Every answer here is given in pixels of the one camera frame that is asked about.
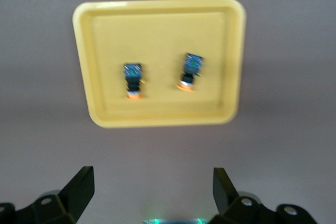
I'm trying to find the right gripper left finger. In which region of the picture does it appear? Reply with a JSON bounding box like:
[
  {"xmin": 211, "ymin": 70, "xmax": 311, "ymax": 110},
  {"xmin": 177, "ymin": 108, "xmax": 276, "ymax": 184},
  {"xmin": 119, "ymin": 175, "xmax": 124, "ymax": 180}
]
[{"xmin": 0, "ymin": 165, "xmax": 96, "ymax": 224}]

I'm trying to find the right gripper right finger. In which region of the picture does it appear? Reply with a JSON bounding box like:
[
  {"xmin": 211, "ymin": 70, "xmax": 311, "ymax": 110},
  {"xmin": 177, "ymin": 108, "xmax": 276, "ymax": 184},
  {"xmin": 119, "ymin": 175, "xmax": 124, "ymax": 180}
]
[{"xmin": 209, "ymin": 167, "xmax": 320, "ymax": 224}]

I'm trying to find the yellow push button switch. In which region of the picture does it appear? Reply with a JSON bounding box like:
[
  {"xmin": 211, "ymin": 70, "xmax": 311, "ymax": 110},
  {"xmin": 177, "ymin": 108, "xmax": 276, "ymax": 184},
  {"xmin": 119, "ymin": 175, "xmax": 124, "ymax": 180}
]
[
  {"xmin": 175, "ymin": 52, "xmax": 206, "ymax": 92},
  {"xmin": 122, "ymin": 62, "xmax": 148, "ymax": 102}
]

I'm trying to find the yellow plastic tray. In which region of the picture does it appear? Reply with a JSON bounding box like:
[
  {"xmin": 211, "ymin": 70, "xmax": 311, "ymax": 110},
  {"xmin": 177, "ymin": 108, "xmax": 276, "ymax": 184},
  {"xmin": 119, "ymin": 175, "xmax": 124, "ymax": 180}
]
[{"xmin": 72, "ymin": 0, "xmax": 247, "ymax": 130}]

